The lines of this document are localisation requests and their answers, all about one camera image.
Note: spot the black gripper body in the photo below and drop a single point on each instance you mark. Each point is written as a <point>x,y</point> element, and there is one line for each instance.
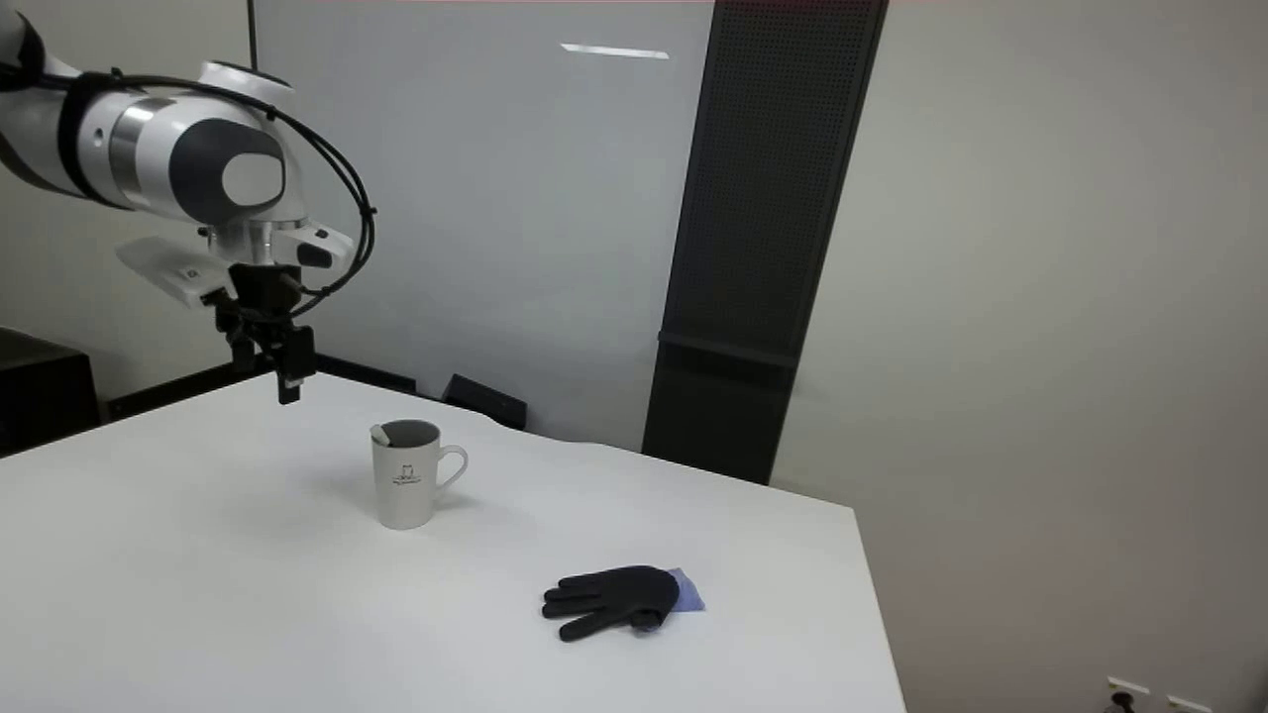
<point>262,304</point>

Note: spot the black white marker pen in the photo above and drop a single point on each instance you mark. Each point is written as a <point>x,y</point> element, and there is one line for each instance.
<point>387,434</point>

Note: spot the white mug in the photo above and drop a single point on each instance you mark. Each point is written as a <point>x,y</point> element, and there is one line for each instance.
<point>414,487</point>

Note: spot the black chair back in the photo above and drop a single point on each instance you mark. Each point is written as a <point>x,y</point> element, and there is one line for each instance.
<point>480,402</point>

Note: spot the black cabinet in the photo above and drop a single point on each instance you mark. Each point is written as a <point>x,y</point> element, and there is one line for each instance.
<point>45,397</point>

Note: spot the black glove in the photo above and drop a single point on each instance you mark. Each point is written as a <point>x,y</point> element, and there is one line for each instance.
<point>612,598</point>

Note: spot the small blue card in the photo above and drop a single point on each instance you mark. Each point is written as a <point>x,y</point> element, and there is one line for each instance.
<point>688,592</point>

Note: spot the black wall pillar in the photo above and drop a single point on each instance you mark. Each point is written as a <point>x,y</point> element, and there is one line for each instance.
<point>765,238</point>

